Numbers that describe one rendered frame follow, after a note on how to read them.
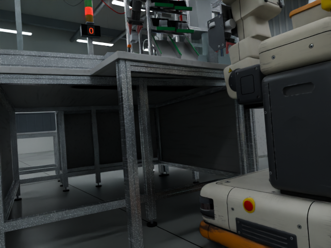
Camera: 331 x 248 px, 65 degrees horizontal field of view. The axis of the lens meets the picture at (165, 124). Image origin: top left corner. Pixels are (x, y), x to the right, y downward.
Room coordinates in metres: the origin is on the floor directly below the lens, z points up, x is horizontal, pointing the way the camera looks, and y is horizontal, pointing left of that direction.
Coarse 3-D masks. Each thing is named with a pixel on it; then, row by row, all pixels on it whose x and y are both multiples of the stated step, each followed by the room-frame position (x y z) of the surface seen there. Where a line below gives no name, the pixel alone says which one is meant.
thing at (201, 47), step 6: (180, 36) 2.69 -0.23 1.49; (192, 36) 2.60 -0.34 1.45; (198, 36) 2.64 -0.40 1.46; (204, 36) 2.68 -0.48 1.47; (234, 36) 2.86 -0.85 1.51; (192, 42) 2.60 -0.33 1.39; (198, 42) 2.64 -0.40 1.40; (204, 42) 2.67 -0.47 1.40; (198, 48) 2.63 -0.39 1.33; (204, 48) 2.67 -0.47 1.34; (228, 48) 2.81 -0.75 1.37; (204, 54) 2.67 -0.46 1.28; (222, 54) 2.77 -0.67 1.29; (228, 54) 2.81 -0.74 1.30; (198, 60) 2.63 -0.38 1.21; (204, 60) 2.66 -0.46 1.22; (222, 60) 2.77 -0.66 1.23; (228, 60) 2.81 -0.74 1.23
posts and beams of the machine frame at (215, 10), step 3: (219, 0) 3.17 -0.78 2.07; (213, 3) 3.26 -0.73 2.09; (216, 3) 3.21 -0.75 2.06; (219, 3) 3.20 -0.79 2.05; (213, 6) 3.27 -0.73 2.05; (216, 6) 3.27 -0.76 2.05; (219, 6) 3.34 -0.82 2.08; (213, 9) 3.30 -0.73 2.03; (216, 9) 3.31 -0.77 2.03; (219, 9) 3.34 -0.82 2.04; (159, 12) 2.93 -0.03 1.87; (213, 12) 3.33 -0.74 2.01; (216, 12) 3.35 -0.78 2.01; (219, 12) 3.35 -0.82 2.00; (171, 15) 3.02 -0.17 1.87; (177, 15) 3.04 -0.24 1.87; (213, 15) 3.36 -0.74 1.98; (216, 15) 3.37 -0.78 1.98
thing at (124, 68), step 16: (128, 64) 1.07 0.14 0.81; (144, 64) 1.12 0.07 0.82; (160, 64) 1.17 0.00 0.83; (128, 80) 1.07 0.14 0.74; (128, 96) 1.07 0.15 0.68; (128, 112) 1.07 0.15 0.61; (128, 128) 1.06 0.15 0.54; (128, 144) 1.06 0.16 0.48; (256, 144) 1.55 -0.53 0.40; (128, 160) 1.06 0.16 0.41; (256, 160) 1.54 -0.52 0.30; (128, 176) 1.06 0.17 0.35; (128, 192) 1.06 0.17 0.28; (128, 208) 1.08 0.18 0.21; (128, 224) 1.08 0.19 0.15
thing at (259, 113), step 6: (258, 114) 2.82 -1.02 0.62; (258, 120) 2.82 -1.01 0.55; (264, 120) 2.86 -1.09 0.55; (258, 126) 2.82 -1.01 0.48; (264, 126) 2.86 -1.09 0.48; (258, 132) 2.81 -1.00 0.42; (264, 132) 2.85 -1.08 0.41; (258, 138) 2.81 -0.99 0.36; (264, 138) 2.85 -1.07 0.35; (258, 144) 2.81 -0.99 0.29; (264, 144) 2.85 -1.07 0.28; (258, 150) 2.80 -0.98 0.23; (264, 150) 2.84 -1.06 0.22; (258, 156) 2.82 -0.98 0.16; (264, 156) 2.85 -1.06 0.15; (168, 174) 2.99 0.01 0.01; (192, 174) 2.47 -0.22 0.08; (198, 174) 2.45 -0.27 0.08
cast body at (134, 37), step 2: (132, 30) 1.64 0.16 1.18; (134, 30) 1.64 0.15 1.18; (132, 32) 1.63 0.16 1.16; (134, 32) 1.64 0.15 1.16; (136, 32) 1.64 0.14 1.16; (132, 34) 1.63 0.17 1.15; (134, 34) 1.64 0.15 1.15; (136, 34) 1.64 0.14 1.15; (130, 36) 1.66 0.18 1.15; (132, 36) 1.62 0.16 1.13; (134, 36) 1.63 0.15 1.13; (136, 36) 1.63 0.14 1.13; (130, 38) 1.66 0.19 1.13; (132, 38) 1.62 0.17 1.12; (134, 38) 1.63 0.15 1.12; (136, 38) 1.63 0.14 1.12; (130, 40) 1.66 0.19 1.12; (132, 40) 1.64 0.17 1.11; (134, 40) 1.64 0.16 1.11; (136, 40) 1.64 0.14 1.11; (130, 42) 1.68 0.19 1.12; (132, 42) 1.68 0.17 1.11; (134, 42) 1.68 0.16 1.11
